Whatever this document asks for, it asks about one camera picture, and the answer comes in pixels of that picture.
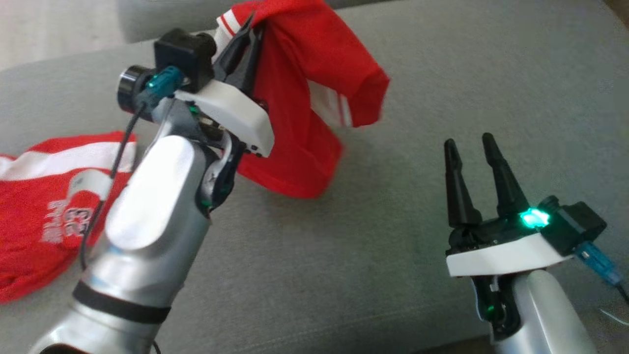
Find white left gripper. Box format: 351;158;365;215
174;15;274;158

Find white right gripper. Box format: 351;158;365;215
444;133;573;278

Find red Bulls 23 jersey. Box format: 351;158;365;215
216;0;390;199

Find red white-striped shorts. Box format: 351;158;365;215
0;132;138;303

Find grey sofa seat cushion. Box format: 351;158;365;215
117;0;394;43

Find grey sofa chaise cushion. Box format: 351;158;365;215
0;0;629;354

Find yellow sofa back cushion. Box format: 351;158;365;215
604;0;629;25

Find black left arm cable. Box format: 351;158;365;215
69;66;185;271

